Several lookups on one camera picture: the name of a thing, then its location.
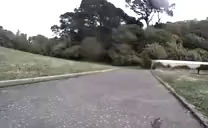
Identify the grey asphalt path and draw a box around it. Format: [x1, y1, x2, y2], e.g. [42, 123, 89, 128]
[0, 66, 206, 128]

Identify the grey stone kerb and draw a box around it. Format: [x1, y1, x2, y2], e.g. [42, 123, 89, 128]
[149, 69, 208, 128]

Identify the wood of trees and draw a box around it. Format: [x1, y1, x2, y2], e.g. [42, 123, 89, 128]
[0, 0, 208, 70]

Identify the pale concrete kerb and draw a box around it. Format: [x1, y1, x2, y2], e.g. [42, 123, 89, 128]
[0, 67, 120, 90]

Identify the dark bench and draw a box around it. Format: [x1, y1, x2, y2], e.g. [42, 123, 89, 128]
[195, 64, 208, 76]

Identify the grass slope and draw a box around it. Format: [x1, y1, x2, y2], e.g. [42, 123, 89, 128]
[0, 43, 115, 83]

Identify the flat grass verge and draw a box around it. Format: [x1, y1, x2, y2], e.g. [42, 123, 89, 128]
[152, 67, 208, 126]

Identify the robot's own part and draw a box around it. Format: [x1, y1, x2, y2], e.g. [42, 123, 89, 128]
[151, 117, 163, 128]

